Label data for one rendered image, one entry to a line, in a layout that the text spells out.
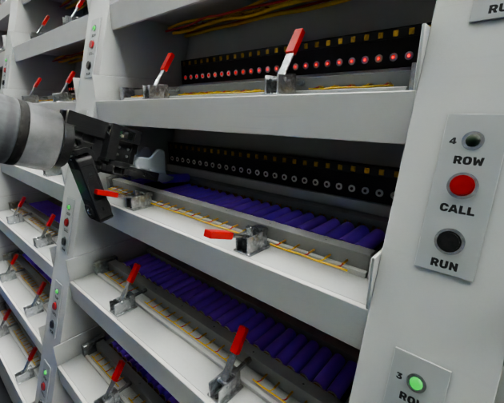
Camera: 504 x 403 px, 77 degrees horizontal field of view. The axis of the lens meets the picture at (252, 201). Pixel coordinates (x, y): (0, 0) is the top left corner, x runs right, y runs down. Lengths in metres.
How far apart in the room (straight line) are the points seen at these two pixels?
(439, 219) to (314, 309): 0.15
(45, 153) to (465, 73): 0.48
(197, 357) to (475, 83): 0.47
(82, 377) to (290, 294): 0.58
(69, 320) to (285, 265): 0.58
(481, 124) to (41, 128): 0.49
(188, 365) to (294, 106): 0.38
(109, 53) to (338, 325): 0.66
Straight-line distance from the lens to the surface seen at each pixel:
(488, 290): 0.29
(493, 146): 0.29
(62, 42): 1.03
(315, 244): 0.38
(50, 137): 0.51
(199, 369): 0.51
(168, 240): 0.49
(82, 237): 0.77
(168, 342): 0.56
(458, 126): 0.29
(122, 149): 0.58
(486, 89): 0.30
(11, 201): 1.44
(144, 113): 0.58
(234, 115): 0.42
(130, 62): 0.79
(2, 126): 0.50
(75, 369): 0.85
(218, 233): 0.34
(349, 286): 0.34
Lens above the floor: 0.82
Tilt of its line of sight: 4 degrees down
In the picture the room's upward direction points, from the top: 10 degrees clockwise
